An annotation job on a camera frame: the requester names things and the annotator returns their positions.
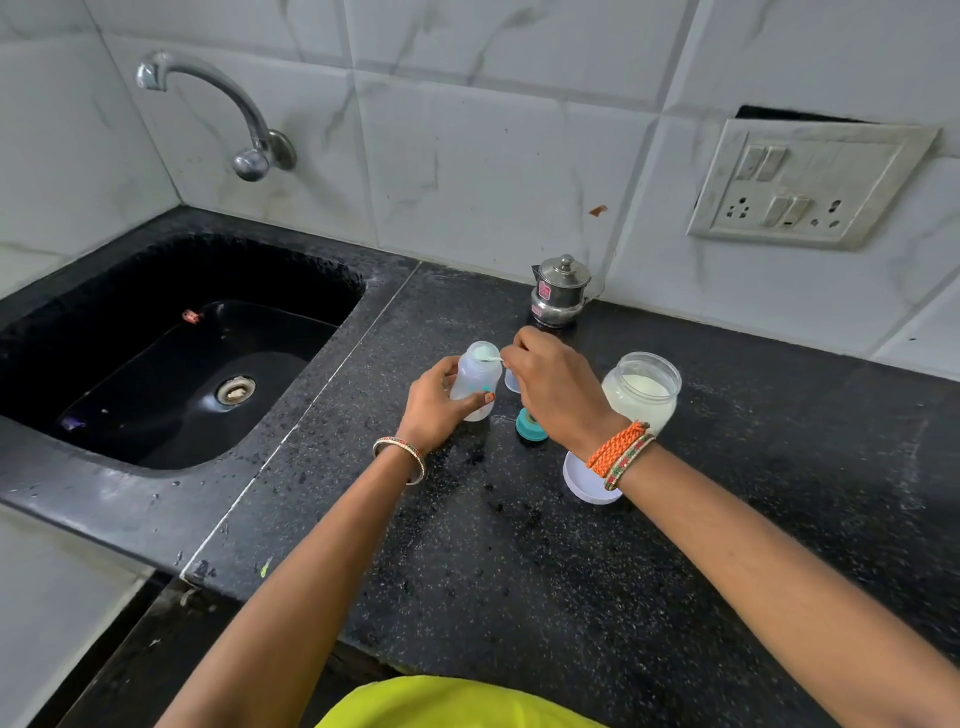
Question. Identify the person's right hand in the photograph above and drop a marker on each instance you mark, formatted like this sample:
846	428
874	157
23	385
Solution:
562	394

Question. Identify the person's left hand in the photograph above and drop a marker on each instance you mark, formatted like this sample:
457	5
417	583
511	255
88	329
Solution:
429	409

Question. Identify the person's right fingers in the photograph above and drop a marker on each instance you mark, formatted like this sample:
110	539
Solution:
529	360

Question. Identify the person's left thumb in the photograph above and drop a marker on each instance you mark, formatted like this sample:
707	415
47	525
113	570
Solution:
475	406

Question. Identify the translucent plastic baby bottle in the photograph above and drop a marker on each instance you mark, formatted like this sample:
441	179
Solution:
472	379

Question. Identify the small white spoon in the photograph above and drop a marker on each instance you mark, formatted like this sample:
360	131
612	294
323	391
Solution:
493	358

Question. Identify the person's right forearm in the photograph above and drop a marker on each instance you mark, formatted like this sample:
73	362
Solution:
765	592

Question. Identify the person's left forearm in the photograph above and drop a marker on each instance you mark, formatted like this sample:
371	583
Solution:
300	600

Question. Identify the clear plastic bottle cap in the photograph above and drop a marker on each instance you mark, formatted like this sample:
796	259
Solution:
511	381

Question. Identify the small steel pot with lid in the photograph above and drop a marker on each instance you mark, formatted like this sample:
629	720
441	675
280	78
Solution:
559	296

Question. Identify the gold beaded bangle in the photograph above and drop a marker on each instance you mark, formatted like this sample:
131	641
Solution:
405	454

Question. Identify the clear jar of white powder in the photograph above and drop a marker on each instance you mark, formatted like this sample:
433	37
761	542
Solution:
645	397

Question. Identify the white round jar lid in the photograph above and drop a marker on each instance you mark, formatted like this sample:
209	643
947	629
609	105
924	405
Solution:
581	480

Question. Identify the green and red bangle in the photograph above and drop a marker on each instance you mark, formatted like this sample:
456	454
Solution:
631	461

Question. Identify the metal sink drain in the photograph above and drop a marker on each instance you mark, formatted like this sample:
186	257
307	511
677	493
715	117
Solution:
236	391

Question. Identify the small orange scrap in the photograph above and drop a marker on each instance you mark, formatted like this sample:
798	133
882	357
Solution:
192	316

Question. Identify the yellow garment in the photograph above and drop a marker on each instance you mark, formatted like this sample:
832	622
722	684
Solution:
450	709

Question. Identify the black kitchen sink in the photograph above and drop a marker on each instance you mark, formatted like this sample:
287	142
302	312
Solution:
150	360

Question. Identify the white wall switch board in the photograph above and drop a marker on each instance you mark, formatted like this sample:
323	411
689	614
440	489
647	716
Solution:
806	184

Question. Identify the chrome wall faucet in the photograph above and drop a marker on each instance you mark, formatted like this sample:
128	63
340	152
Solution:
240	105

